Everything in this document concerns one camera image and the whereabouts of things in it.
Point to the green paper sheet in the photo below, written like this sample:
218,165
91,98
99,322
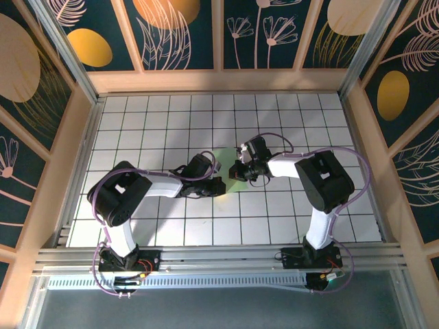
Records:
224,156

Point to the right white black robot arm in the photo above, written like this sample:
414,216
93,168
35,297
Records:
326,181

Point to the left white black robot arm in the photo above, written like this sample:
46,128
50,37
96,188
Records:
120,195

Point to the yellow power connector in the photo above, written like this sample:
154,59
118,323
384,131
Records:
323,276
141,275

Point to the black electronics module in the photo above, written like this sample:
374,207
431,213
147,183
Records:
315,284
125,286

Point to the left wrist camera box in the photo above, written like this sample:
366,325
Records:
217,167

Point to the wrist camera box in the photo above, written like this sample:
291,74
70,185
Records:
217,167
245,154

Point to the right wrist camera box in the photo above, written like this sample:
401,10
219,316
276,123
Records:
245,154

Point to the long aluminium mounting rail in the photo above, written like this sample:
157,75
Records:
223,260

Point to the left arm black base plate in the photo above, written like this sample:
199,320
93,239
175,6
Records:
152,257

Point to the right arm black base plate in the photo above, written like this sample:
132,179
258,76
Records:
291,258

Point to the aluminium corner post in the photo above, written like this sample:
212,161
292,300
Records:
368,51
67,51

